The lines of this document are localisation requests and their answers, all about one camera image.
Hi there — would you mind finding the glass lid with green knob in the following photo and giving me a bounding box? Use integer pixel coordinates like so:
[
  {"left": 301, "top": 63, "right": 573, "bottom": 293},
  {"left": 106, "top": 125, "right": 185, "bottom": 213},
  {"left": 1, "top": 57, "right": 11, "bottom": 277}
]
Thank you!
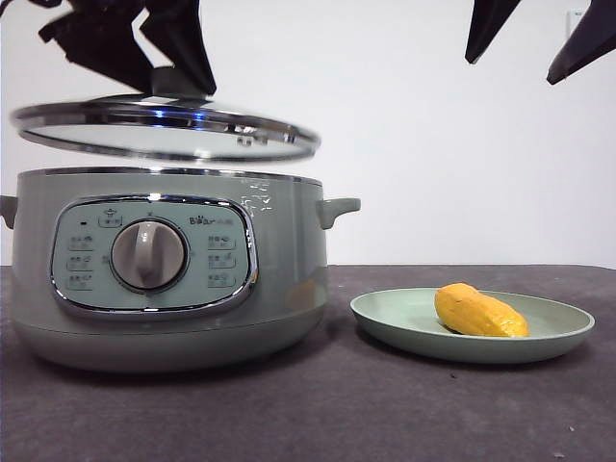
[{"left": 10, "top": 66, "right": 322, "bottom": 164}]

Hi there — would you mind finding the pale green electric steamer pot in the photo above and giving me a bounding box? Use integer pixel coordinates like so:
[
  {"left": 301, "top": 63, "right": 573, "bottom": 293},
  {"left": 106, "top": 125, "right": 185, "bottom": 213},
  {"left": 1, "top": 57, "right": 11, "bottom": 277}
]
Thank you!
[{"left": 0, "top": 166, "right": 362, "bottom": 374}]

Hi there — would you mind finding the yellow corn cob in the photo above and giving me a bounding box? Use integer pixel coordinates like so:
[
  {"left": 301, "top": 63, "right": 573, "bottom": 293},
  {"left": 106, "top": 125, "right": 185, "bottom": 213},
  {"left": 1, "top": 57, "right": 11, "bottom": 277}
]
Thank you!
[{"left": 433, "top": 282, "right": 531, "bottom": 340}]

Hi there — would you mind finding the white wall socket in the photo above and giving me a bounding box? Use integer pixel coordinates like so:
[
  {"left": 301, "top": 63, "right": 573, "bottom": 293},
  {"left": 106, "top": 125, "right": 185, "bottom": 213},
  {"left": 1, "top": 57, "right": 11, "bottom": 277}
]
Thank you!
[{"left": 567, "top": 8, "right": 586, "bottom": 39}]

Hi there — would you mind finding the pale green round plate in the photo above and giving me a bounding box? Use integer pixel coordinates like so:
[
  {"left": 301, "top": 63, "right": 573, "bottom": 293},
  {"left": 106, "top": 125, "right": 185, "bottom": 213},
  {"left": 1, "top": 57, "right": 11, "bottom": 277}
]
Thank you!
[{"left": 348, "top": 286, "right": 597, "bottom": 364}]

